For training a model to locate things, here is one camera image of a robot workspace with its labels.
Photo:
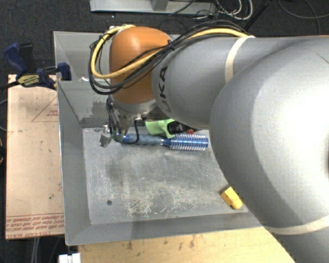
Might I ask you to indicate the green cloth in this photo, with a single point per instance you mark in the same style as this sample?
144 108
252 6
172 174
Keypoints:
156 127

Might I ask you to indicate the yellow block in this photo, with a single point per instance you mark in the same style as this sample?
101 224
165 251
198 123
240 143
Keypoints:
231 198

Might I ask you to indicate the black and red small object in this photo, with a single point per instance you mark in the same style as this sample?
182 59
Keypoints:
178 126

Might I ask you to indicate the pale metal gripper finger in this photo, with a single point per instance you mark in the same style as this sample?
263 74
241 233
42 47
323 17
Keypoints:
104 140
106 128

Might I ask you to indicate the brown cardboard board, red print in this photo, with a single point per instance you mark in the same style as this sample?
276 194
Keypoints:
33 160

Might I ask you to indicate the blue hairbrush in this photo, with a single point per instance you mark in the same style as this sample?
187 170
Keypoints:
189 142

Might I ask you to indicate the grey metal bin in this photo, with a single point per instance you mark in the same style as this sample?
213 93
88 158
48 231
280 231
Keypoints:
153 179

